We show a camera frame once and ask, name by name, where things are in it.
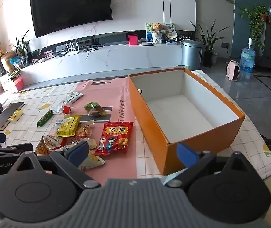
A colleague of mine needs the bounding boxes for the white green packet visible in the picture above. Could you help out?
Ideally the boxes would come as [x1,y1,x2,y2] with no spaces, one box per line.
[65,91,83,104]

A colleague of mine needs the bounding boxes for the black flat television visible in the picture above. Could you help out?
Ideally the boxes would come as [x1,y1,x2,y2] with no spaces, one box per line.
[29,0,113,38]

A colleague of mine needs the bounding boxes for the green sausage stick pack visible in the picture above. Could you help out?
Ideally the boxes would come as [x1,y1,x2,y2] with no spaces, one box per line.
[37,109,54,127]

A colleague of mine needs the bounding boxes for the pink printed paper mat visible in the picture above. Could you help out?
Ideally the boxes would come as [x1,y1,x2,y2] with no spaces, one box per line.
[47,76,169,186]

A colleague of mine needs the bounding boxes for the white yellow snack packet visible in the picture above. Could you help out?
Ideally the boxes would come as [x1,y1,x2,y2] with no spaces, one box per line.
[78,151,106,171]

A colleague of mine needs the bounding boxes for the red snack bag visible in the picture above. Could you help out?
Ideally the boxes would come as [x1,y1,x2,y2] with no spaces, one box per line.
[94,121,134,156]

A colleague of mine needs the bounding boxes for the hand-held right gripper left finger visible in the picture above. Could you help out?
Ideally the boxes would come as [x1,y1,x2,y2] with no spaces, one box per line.
[8,141,102,188]

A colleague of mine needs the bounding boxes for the small yellow box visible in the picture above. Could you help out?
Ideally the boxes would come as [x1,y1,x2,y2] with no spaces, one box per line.
[8,109,23,123]

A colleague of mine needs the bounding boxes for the large blue water bottle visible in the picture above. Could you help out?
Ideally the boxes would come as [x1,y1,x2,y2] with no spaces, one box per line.
[239,38,256,73]

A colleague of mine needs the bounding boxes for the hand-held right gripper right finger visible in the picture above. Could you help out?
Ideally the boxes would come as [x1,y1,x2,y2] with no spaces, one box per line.
[166,142,263,188]

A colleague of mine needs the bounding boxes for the striped fries snack bag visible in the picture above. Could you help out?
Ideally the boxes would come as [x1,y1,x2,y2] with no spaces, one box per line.
[34,135,66,156]

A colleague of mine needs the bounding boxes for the long-leaved potted plant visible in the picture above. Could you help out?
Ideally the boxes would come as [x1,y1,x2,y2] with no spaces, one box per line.
[190,19,231,68]

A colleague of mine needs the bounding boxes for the white router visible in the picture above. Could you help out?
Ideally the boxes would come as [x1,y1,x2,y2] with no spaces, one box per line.
[62,41,80,56]

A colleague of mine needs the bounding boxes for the orange cardboard box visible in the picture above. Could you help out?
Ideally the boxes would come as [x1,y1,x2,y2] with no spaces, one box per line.
[128,68,246,176]

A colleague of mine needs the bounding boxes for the yellow snack bag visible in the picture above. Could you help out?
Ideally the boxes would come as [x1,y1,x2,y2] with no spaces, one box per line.
[56,115,82,137]

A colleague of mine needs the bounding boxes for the pink space heater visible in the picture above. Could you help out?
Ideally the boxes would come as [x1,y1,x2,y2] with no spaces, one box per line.
[226,60,240,81]

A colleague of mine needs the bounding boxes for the dark grey notebook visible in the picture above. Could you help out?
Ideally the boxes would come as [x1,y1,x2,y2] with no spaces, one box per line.
[0,102,25,131]

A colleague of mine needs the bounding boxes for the green plant in glass vase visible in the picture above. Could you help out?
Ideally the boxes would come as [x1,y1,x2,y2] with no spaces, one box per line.
[9,28,31,67]

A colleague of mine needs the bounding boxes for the clear peanut snack bag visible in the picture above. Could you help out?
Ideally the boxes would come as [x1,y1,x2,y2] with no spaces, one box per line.
[75,123,94,139]

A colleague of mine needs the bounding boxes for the clear plastic packet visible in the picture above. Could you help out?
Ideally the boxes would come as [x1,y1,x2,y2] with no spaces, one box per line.
[52,100,66,113]

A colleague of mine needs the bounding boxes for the white marble television cabinet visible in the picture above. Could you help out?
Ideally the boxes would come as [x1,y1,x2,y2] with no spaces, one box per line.
[0,41,183,93]

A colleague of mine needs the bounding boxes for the pink storage box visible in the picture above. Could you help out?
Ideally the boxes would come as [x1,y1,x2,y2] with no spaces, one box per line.
[12,77,25,93]

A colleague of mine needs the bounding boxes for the hanging vine plant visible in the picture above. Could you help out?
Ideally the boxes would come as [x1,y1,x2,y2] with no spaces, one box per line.
[240,5,270,50]

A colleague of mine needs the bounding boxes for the silver trash can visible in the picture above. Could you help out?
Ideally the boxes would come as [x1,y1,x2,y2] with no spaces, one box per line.
[181,40,202,71]

